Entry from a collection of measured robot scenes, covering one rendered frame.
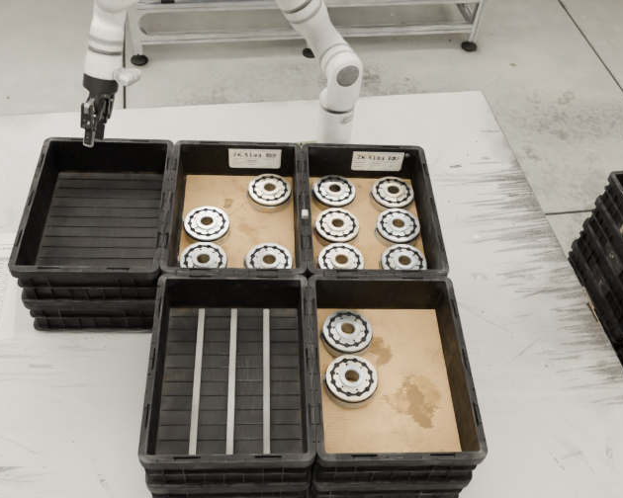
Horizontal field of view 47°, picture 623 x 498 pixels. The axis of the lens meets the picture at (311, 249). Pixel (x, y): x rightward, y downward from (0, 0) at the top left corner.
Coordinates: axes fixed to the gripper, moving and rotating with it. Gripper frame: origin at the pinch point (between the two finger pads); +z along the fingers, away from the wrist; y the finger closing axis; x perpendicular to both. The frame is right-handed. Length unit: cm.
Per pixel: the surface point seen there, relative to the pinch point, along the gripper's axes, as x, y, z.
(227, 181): 29.0, -14.9, 7.6
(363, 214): 63, -11, 5
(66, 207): -4.3, 0.3, 19.0
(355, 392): 69, 35, 23
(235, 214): 33.9, -5.4, 11.6
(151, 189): 12.3, -8.8, 12.5
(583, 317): 121, -8, 14
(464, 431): 90, 39, 22
